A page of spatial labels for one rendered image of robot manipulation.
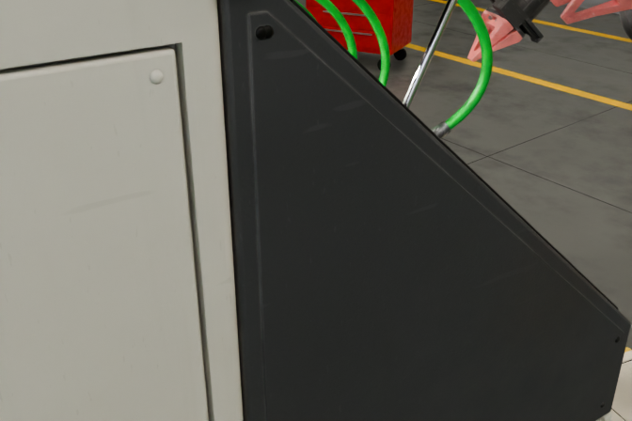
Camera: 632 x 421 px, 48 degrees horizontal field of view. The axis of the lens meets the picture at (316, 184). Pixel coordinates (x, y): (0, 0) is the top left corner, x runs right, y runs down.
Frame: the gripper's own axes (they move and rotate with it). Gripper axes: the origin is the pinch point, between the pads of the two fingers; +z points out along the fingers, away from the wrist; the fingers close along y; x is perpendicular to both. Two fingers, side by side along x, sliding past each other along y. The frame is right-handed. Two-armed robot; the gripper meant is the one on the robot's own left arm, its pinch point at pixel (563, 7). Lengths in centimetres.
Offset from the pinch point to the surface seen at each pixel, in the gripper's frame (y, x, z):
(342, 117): 34.9, -24.0, 15.3
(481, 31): -0.7, -4.1, 9.1
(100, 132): 44, -38, 23
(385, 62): -17.4, -1.9, 25.8
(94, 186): 45, -37, 26
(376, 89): 32.6, -22.9, 12.5
